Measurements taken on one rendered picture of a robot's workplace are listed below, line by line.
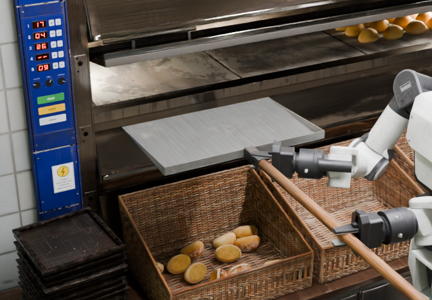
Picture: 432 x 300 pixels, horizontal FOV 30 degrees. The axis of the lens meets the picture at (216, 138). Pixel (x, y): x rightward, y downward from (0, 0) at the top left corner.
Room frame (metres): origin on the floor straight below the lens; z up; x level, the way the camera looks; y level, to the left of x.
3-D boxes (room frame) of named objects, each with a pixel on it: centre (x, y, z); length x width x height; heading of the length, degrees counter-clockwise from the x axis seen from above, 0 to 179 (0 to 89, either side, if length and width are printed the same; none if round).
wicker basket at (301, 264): (2.43, 0.01, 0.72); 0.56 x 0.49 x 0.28; 117
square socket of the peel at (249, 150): (2.13, -0.12, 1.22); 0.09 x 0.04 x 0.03; 26
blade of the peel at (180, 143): (2.33, -0.02, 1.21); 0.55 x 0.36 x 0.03; 116
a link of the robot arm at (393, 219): (1.74, -0.41, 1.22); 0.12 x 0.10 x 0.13; 109
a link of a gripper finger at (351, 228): (1.71, -0.33, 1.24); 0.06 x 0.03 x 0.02; 109
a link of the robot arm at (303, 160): (2.10, -0.23, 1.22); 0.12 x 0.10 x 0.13; 81
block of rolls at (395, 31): (3.58, -0.70, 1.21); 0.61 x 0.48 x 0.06; 27
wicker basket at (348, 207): (2.69, -0.51, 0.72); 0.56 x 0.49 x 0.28; 118
